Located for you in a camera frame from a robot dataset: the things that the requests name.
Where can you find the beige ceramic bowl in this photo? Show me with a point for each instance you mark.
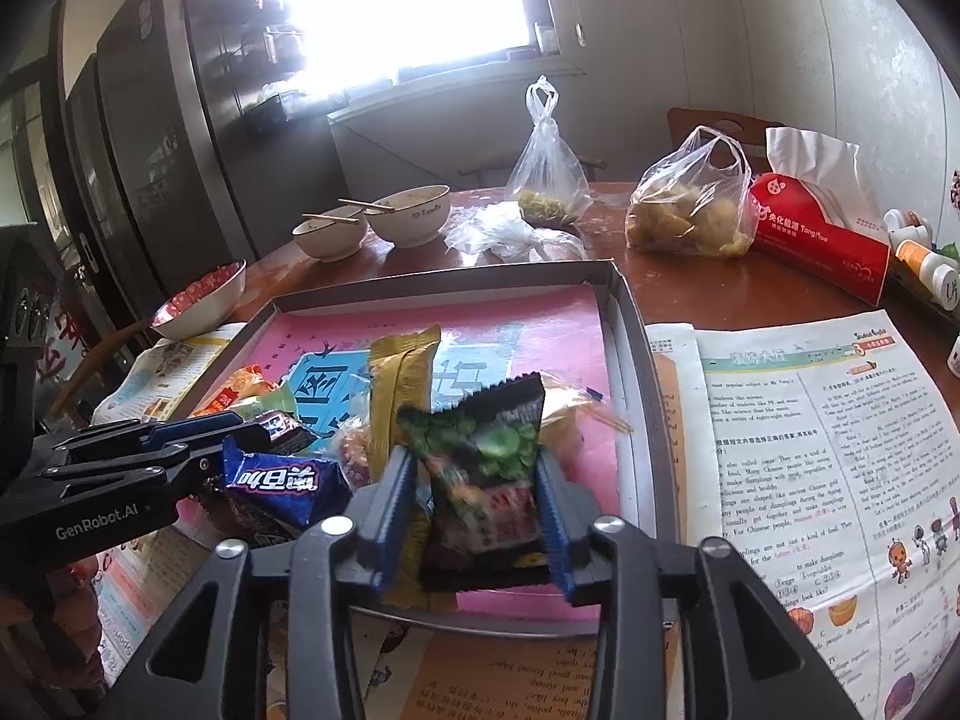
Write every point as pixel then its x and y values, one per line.
pixel 409 221
pixel 330 240

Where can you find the red patterned bowl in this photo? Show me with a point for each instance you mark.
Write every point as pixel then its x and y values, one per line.
pixel 202 307

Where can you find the clear packet of noodle crisps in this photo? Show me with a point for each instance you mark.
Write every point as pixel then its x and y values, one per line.
pixel 577 405

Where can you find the clear packet of red snack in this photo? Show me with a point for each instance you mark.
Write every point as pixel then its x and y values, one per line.
pixel 356 450

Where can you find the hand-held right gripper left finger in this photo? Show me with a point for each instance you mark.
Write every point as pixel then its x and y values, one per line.
pixel 394 517

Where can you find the colourful newspaper sheet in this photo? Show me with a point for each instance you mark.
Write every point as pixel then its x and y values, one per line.
pixel 165 375
pixel 810 450
pixel 487 679

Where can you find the orange label bottle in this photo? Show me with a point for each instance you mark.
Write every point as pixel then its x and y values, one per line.
pixel 926 262

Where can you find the wooden armchair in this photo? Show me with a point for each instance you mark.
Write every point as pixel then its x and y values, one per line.
pixel 112 349

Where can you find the black packet of green peas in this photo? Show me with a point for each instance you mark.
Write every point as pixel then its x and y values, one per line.
pixel 480 450

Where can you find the red tissue pack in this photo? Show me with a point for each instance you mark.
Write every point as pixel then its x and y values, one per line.
pixel 817 240

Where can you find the bright window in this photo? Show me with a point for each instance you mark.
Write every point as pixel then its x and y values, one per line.
pixel 405 7

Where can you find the grey cardboard box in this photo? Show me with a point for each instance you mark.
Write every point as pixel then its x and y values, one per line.
pixel 626 360

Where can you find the steel refrigerator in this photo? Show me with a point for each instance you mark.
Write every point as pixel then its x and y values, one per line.
pixel 165 150

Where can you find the person's left forearm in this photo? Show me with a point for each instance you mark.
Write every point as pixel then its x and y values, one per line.
pixel 60 615

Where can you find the orange rice cracker packet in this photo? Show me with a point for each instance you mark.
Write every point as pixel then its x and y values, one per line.
pixel 232 394

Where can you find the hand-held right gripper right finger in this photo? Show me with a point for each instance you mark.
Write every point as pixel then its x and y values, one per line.
pixel 555 525

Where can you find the wooden chopsticks pair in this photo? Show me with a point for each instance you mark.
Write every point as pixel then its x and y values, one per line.
pixel 330 220
pixel 367 205

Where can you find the plastic bag of fried food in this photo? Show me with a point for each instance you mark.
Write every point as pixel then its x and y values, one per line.
pixel 690 217

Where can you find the golden snack packet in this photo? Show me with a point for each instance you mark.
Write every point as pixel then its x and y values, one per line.
pixel 401 375

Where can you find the beaded tree ornament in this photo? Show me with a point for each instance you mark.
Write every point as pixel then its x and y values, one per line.
pixel 955 191

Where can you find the dark purple snack packet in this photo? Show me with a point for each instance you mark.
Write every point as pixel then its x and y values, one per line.
pixel 289 431

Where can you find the tall tied clear plastic bag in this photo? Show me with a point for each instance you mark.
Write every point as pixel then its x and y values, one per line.
pixel 547 172

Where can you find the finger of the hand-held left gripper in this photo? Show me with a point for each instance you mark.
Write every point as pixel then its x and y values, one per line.
pixel 127 480
pixel 195 427

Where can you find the green packet with yellow cake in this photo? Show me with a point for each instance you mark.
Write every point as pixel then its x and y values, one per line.
pixel 277 399

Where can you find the blue snack packet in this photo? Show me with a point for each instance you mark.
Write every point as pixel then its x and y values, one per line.
pixel 285 484

